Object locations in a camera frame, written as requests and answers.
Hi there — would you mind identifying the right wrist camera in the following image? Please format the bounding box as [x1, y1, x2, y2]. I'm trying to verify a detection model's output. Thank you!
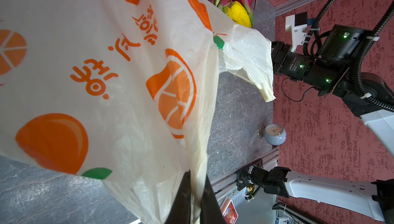
[285, 11, 308, 53]

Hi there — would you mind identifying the fruit print plastic bag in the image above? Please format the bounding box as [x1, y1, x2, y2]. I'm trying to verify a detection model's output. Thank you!
[1, 0, 275, 224]

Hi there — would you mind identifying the red playing card pack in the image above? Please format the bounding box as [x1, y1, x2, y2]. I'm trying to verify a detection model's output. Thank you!
[220, 197, 238, 224]

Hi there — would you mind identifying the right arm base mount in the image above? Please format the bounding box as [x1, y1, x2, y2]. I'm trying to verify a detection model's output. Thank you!
[236, 159, 263, 191]

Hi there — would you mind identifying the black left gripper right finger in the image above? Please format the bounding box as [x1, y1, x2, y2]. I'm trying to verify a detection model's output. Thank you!
[200, 176, 226, 224]

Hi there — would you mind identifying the small grey desk clock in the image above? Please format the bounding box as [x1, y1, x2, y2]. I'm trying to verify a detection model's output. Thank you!
[258, 123, 287, 146]

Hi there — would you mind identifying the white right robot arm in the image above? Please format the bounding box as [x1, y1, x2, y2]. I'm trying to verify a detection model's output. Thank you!
[270, 21, 394, 224]

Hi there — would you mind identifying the black corrugated cable conduit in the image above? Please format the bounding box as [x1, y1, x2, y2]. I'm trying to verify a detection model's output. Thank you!
[302, 0, 394, 113]

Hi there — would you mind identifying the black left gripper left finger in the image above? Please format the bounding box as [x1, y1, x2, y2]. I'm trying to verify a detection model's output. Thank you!
[165, 171, 191, 224]

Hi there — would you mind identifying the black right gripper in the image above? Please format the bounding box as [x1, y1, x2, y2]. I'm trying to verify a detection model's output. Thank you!
[271, 41, 348, 96]

